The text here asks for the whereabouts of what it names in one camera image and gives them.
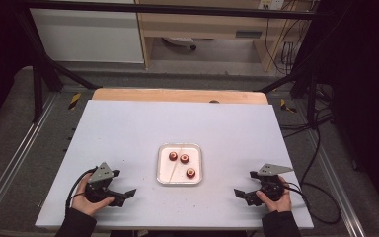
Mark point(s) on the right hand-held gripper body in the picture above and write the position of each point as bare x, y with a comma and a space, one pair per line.
271, 186

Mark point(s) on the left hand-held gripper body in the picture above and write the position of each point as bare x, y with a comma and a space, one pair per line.
100, 174

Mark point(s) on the white square tray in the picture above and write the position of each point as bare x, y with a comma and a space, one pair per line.
166, 169

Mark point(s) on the thin bamboo skewer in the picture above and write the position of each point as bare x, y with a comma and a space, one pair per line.
173, 171

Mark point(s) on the red cored fruit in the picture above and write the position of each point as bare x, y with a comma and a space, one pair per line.
184, 158
173, 156
190, 173

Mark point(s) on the person's right hand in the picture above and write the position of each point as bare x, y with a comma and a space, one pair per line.
281, 204

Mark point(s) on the person's left hand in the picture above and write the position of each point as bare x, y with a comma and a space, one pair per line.
84, 204

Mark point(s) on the light wooden table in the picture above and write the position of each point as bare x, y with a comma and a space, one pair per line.
177, 96

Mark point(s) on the white cabinet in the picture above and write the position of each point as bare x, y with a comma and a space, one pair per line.
85, 36

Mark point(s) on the black curtain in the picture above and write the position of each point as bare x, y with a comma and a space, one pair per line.
365, 82
0, 49

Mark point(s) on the office chair base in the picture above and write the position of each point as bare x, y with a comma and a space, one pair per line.
179, 41

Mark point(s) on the light wooden desk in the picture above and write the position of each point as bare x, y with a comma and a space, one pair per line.
194, 29

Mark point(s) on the aluminium floor rail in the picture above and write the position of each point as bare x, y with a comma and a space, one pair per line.
335, 184
19, 151

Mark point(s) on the white wall socket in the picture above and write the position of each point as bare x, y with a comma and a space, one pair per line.
271, 4

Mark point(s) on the black metal frame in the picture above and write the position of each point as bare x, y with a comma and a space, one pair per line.
177, 9

